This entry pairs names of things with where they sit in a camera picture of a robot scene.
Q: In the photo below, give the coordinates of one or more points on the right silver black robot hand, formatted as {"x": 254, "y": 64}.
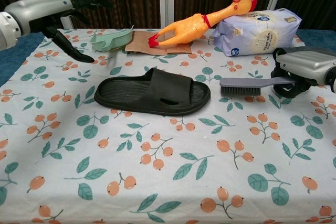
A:
{"x": 304, "y": 64}

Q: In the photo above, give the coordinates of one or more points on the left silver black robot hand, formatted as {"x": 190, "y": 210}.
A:
{"x": 39, "y": 9}

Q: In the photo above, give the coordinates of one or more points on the grey plastic brush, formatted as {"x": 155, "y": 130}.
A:
{"x": 244, "y": 85}

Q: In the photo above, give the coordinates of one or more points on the black rubber slipper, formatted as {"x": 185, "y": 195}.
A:
{"x": 149, "y": 96}

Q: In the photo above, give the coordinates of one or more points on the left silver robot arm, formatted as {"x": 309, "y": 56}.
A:
{"x": 6, "y": 31}

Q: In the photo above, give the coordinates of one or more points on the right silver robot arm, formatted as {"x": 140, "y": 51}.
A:
{"x": 332, "y": 77}

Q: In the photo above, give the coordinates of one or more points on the pale green plastic dustpan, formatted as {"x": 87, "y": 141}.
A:
{"x": 115, "y": 40}

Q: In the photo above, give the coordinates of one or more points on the brown cardboard piece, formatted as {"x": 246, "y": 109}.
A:
{"x": 139, "y": 44}

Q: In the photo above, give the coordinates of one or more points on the yellow rubber chicken toy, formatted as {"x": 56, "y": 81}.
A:
{"x": 189, "y": 28}

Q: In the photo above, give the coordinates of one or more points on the floral print tablecloth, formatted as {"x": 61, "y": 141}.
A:
{"x": 168, "y": 155}

